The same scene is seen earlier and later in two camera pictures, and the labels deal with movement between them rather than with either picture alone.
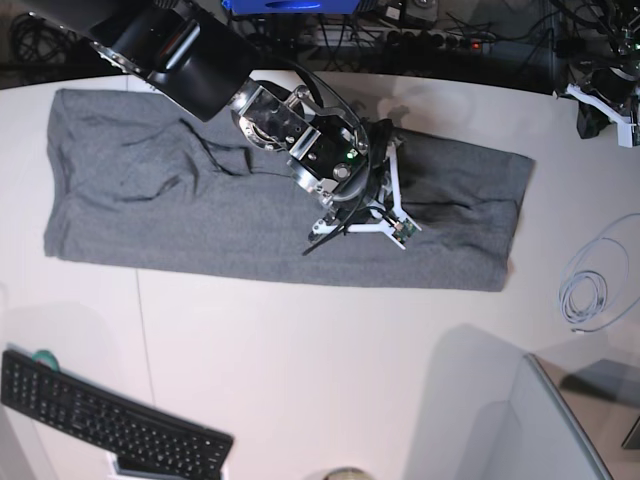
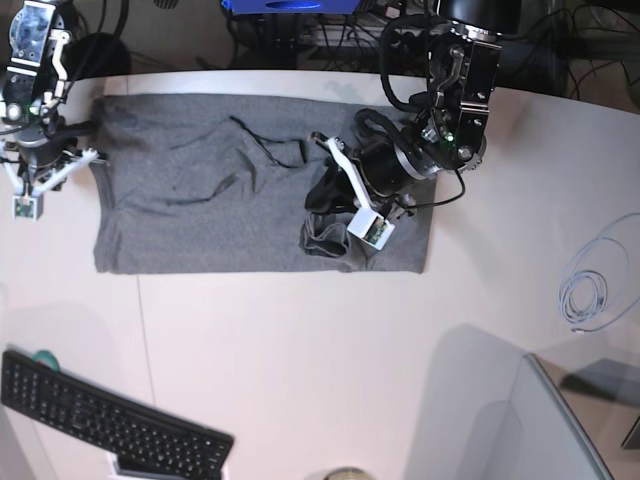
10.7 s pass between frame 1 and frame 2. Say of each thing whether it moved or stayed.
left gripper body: moved
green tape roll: stayed
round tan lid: stayed
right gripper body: moved
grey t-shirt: moved
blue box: stayed
